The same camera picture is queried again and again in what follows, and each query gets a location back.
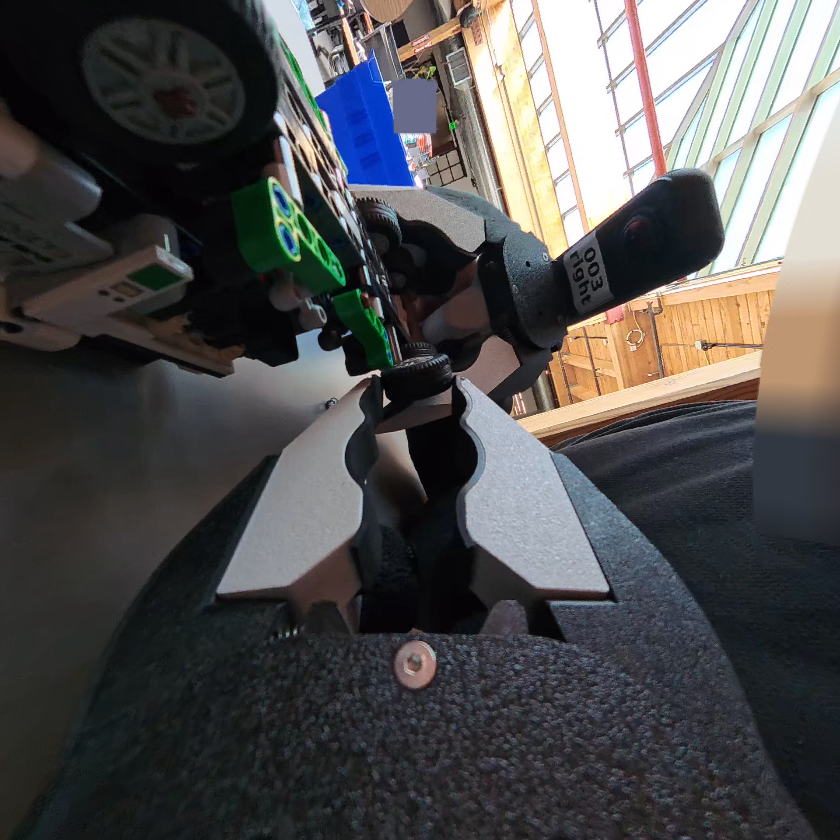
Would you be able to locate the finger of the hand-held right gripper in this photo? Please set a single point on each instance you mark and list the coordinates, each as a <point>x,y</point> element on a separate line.
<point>420,417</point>
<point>439,213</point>

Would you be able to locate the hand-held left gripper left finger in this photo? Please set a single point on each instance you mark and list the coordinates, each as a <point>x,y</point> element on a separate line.
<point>295,525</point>

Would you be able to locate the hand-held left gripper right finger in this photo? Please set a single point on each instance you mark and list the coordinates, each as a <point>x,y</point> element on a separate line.
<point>531,518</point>

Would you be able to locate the small black lego wheel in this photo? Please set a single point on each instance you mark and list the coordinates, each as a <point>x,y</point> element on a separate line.
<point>420,377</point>

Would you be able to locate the black green lego truck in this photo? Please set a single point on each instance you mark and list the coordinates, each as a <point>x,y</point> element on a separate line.
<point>289,229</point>

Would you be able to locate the person's right hand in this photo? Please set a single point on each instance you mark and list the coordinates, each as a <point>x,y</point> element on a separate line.
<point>459,315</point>

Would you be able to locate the blue plastic bin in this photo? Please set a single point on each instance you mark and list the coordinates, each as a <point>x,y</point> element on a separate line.
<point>367,124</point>

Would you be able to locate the potted plant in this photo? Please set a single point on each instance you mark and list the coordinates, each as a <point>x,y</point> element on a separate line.
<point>429,71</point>

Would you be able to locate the person's black clothing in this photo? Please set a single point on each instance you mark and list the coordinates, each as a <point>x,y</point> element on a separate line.
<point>689,525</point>

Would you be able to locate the wooden ledge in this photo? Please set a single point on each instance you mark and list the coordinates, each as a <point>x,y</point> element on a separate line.
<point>656,394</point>

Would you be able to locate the instruction board on stand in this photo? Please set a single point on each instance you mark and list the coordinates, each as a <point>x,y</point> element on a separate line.
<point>387,8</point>

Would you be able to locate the red steel column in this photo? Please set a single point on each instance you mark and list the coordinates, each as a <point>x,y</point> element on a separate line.
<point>646,98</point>

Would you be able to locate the wall vent unit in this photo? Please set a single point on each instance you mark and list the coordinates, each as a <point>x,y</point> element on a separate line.
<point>459,67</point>

